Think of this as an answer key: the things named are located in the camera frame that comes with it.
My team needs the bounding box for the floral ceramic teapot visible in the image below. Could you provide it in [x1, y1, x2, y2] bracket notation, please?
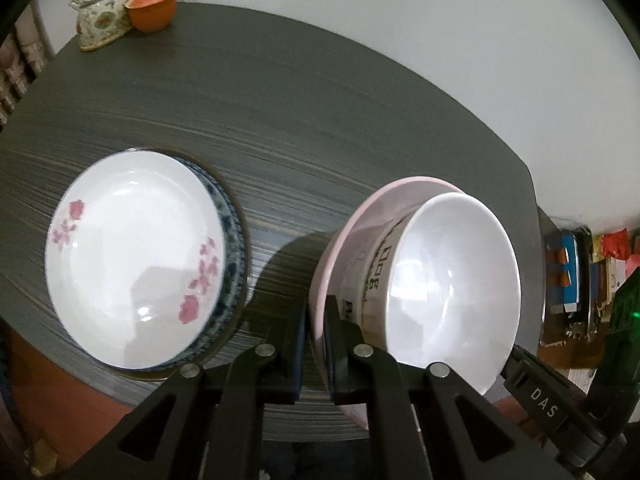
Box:
[69, 0, 166, 52]

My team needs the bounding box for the white plate with pink flowers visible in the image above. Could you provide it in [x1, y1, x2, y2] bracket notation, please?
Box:
[45, 150, 224, 368]

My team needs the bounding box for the beige patterned curtain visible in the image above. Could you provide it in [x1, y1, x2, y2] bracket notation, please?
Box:
[0, 0, 53, 131]

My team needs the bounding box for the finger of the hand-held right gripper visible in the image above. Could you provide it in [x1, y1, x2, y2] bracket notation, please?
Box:
[502, 345, 577, 426]

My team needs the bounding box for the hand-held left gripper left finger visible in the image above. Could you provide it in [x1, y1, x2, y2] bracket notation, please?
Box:
[65, 302, 308, 480]

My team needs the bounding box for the large pink bowl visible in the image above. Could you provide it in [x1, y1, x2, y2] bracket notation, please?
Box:
[306, 176, 471, 433]

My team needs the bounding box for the large blue floral plate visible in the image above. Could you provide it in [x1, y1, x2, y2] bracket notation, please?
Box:
[125, 147, 249, 381]

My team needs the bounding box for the colourful printed packaging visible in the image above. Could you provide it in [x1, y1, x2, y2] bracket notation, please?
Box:
[592, 227, 640, 321]

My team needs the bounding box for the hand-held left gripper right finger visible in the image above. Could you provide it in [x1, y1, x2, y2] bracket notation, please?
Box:
[324, 295, 576, 480]

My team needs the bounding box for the small plain white bowl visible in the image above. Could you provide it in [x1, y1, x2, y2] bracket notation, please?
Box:
[340, 191, 522, 395]

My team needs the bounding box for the orange lidded cup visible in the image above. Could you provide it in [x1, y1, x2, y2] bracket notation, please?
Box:
[124, 0, 178, 35]

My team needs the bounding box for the blue and white box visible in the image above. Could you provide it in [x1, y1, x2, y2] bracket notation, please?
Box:
[547, 232, 584, 316]

